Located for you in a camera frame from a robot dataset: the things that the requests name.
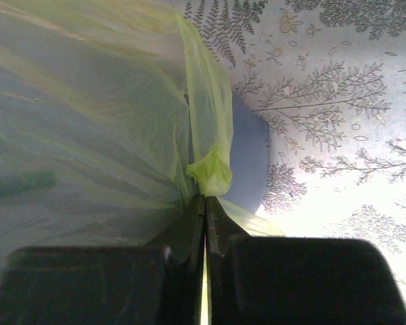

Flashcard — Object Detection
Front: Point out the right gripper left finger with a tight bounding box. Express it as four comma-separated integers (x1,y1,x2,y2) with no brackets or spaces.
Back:
0,195,206,324

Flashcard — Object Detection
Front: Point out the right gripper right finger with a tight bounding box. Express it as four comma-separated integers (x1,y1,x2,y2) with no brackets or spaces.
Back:
205,197,406,324

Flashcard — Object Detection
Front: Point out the green trash bag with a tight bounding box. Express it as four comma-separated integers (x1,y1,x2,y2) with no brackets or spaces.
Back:
0,0,285,265

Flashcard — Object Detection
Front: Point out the blue trash bin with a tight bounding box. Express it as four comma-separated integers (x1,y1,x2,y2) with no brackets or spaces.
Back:
222,93,270,213

